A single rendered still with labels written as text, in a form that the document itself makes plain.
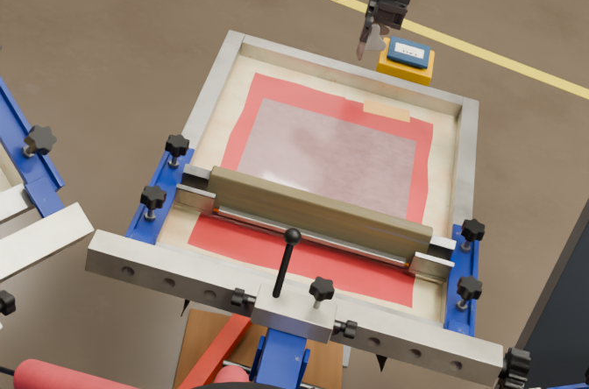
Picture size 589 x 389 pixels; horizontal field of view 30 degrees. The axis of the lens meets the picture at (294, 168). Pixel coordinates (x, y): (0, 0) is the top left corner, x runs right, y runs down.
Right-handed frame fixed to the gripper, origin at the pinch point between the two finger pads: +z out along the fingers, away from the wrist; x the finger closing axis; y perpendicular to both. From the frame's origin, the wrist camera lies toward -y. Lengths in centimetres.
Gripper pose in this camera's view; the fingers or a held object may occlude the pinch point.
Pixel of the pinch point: (358, 47)
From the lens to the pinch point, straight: 243.8
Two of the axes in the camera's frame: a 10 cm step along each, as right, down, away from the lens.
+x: 1.7, -5.7, 8.1
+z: -2.2, 7.8, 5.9
